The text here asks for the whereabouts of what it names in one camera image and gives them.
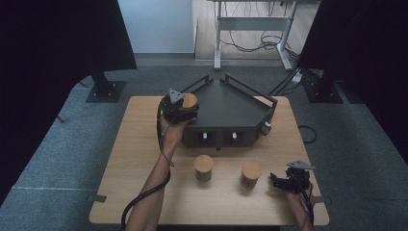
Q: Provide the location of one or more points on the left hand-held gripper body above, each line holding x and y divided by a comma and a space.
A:
171, 110

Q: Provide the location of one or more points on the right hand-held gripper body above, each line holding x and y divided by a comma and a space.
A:
298, 179

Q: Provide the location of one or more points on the glass jar with pale contents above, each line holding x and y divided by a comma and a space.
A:
190, 100

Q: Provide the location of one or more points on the glass jar with brown contents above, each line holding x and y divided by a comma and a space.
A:
251, 171

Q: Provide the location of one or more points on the black corner shelf rack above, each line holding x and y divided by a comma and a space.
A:
231, 106

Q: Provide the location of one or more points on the glass jar with green contents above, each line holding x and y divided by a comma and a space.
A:
204, 165

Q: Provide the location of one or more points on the person's right hand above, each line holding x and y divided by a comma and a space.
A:
301, 198

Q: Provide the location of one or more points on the person's left hand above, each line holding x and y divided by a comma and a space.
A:
171, 133

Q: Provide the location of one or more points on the grey floor tape piece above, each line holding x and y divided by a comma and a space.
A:
97, 198
322, 199

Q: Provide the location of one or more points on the black stand base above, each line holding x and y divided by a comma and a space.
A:
106, 91
320, 93

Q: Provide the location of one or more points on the white power strip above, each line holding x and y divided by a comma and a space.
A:
297, 77

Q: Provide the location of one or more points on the dark curtain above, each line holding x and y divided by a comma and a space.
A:
48, 48
369, 48

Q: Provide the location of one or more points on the white desk frame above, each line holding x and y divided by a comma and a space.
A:
253, 24

